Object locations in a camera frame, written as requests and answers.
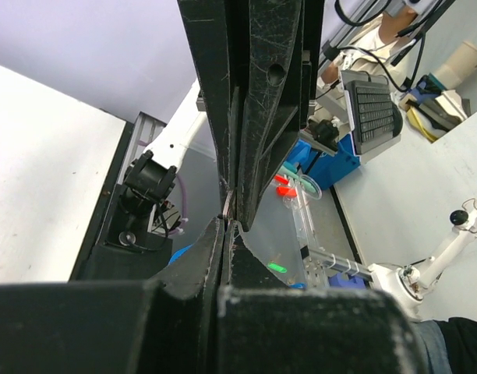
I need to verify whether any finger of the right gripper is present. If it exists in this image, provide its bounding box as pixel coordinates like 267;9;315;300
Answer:
178;1;235;214
236;1;305;231

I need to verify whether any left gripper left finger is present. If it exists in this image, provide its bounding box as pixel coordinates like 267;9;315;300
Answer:
0;217;225;373

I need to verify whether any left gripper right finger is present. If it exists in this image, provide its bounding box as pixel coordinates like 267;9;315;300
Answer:
218;224;426;373

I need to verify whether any person in white shirt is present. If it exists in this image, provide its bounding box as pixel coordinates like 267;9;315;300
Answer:
320;6;418;86

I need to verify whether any black keyboard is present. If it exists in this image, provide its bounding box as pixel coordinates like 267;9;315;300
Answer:
344;80;403;155

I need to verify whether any blue plastic box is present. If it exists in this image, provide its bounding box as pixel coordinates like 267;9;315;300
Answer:
286;135;360;190

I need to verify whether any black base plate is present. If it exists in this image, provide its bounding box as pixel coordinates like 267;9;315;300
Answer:
69;115;176;281

